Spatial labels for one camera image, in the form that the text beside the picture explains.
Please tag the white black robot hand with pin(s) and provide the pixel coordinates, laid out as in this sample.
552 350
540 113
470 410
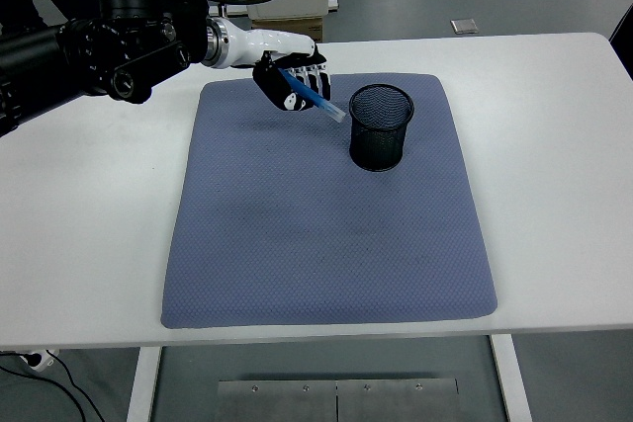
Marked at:
267 44

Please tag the blue marker with clear cap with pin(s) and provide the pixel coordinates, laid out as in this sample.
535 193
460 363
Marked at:
322 104

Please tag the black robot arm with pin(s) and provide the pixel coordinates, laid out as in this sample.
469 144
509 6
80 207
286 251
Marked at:
123 46

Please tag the black mesh pen holder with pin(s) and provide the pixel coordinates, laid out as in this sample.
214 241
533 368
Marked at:
378 150

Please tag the brown cardboard box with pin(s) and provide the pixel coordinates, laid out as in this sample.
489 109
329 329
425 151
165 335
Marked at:
297 25

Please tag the grey square floor plate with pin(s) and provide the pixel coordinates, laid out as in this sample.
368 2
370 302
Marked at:
465 27

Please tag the blue-grey padded mat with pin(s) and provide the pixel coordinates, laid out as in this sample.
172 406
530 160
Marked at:
321 244

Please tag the grey metal plate with screws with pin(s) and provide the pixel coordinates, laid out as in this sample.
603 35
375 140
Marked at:
297 402

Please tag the white table leg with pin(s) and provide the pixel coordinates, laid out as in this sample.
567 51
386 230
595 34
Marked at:
143 382
512 382

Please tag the white power strip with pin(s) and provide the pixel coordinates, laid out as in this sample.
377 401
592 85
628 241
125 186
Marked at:
42 360

